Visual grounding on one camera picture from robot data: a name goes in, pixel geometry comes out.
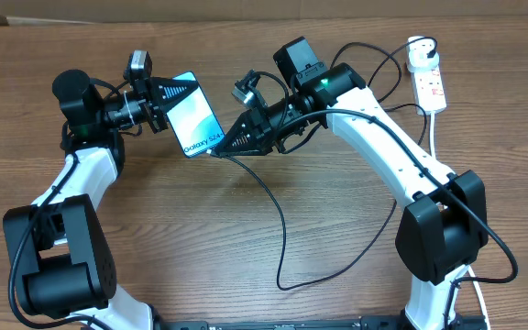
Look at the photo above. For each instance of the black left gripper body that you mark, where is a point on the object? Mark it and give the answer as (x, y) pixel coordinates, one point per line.
(153, 113)

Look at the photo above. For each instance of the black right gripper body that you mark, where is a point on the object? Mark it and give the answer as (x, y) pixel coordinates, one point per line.
(280, 120)

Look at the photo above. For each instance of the blue Samsung Galaxy smartphone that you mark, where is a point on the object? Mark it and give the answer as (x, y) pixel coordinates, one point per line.
(195, 125)

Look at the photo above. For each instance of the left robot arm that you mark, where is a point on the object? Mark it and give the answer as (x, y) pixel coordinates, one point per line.
(61, 268)

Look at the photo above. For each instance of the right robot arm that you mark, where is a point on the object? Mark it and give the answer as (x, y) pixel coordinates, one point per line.
(444, 216)

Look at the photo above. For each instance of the white charger plug adapter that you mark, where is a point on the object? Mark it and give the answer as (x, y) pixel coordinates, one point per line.
(422, 54)

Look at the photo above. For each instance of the white power strip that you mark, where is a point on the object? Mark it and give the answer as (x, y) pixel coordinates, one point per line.
(429, 90)

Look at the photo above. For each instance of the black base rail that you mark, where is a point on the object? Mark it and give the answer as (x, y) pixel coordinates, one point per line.
(319, 325)

